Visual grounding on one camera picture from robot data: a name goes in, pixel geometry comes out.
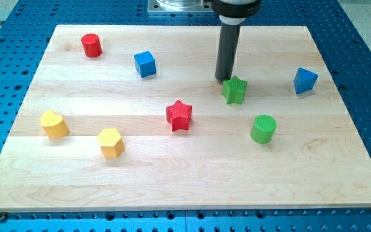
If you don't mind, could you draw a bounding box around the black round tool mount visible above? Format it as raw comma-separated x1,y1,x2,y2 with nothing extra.
211,0,262,25

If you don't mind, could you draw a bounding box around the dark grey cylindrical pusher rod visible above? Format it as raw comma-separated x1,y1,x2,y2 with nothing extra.
215,23,241,82

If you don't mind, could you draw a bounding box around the green star block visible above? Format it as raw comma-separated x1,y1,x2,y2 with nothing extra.
222,76,248,104

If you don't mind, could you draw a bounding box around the red star block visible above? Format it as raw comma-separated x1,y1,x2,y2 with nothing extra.
166,100,193,131

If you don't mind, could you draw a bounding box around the blue triangular prism block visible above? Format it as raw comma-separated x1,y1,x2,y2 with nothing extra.
293,68,318,94

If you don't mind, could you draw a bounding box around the blue cube block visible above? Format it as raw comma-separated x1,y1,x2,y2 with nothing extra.
133,51,157,78

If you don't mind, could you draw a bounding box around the green cylinder block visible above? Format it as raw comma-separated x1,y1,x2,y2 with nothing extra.
250,115,277,144

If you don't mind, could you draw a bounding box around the light wooden board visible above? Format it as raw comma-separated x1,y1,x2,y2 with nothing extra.
0,24,371,212

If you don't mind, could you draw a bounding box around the red cylinder block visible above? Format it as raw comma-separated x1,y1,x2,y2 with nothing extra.
81,34,102,57

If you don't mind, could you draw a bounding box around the yellow hexagon block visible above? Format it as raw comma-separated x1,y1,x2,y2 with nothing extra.
97,128,125,159

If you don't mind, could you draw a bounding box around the yellow heart block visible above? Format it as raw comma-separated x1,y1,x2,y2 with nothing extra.
41,110,70,139

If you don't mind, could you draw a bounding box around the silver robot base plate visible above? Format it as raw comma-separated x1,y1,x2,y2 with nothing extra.
147,0,212,13

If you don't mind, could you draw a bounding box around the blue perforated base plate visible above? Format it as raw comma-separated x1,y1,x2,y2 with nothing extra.
0,1,371,231

